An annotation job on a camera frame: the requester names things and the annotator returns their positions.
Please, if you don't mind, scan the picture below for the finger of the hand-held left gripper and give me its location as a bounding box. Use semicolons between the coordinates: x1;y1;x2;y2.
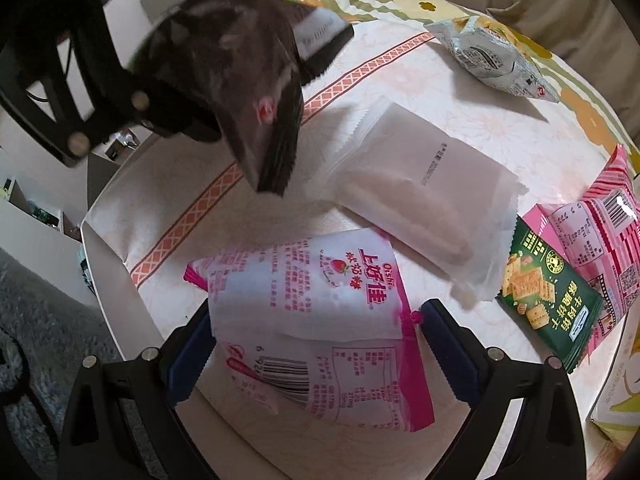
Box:
65;72;226;161

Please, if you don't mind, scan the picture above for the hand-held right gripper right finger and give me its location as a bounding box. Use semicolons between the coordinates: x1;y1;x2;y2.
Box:
420;298;587;480

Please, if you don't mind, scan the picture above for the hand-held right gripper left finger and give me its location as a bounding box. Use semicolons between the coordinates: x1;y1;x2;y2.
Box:
56;300;217;480

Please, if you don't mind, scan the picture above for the dark brown snack packet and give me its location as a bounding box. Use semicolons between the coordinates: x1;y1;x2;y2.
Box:
129;0;355;196

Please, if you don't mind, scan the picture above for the white magenta snack packet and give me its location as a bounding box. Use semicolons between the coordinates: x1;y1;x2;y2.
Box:
184;227;435;433

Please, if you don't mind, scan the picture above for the green cardboard box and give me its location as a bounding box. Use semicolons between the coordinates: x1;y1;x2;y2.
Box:
590;345;640;443

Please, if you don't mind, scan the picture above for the green cracker snack packet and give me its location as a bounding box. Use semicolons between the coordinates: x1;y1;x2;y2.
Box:
496;215;605;375

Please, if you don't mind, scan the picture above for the grey shaggy rug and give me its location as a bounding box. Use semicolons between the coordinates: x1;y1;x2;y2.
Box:
0;247;151;480

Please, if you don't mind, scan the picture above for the translucent white snack packet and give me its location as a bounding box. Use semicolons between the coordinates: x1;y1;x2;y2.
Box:
325;95;528;303

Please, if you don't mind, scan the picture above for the white shelf unit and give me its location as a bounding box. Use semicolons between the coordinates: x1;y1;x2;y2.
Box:
0;105;90;243

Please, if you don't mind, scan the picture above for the pink striped snack packet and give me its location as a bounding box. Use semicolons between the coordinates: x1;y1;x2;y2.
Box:
537;144;640;356

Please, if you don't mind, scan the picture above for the floral striped blanket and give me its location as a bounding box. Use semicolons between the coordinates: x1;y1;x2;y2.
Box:
245;0;640;157

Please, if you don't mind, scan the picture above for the grey cracker snack packet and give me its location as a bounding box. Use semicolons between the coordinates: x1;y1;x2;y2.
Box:
424;14;561;105

